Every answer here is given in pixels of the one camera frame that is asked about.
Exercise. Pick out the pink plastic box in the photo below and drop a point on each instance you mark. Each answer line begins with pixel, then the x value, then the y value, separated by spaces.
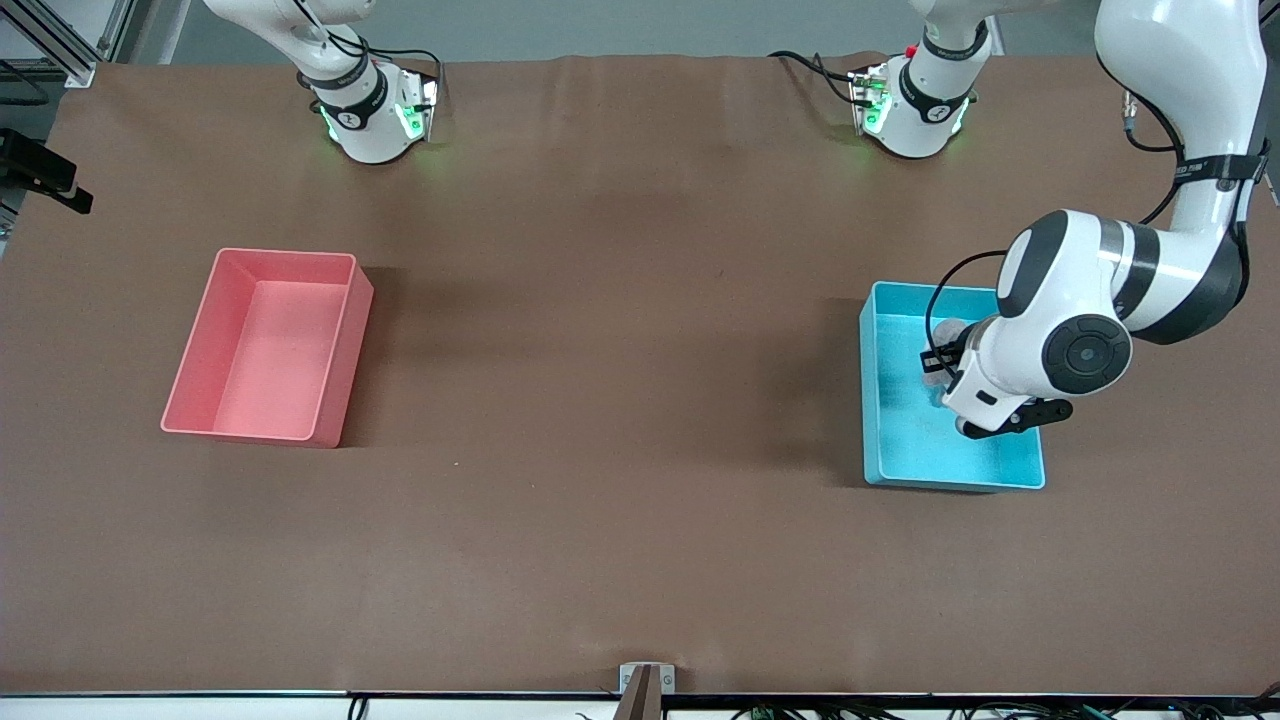
pixel 270 380

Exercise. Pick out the grey metal bracket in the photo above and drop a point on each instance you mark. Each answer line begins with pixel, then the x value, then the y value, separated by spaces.
pixel 628 678

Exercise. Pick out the brown table mat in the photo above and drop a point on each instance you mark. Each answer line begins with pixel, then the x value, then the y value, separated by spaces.
pixel 600 400

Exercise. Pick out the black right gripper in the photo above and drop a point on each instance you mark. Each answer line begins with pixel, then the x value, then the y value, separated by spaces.
pixel 36 164

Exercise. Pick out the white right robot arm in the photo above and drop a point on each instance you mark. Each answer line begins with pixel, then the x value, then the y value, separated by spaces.
pixel 365 130

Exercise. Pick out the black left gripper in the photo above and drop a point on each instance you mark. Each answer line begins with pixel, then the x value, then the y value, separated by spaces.
pixel 945 358

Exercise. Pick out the small grey plush toy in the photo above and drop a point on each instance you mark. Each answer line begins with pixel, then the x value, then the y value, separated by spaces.
pixel 950 331

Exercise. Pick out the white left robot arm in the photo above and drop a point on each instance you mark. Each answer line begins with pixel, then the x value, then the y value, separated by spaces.
pixel 1180 60

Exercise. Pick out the white table edge rail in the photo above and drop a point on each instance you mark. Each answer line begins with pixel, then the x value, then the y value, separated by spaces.
pixel 200 709

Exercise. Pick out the aluminium frame post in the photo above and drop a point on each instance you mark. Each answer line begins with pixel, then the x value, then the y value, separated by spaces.
pixel 78 70
pixel 118 25

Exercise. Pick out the blue plastic box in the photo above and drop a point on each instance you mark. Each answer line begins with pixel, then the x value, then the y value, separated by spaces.
pixel 900 450

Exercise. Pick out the brown pole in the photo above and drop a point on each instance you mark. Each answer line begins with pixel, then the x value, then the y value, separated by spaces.
pixel 640 702

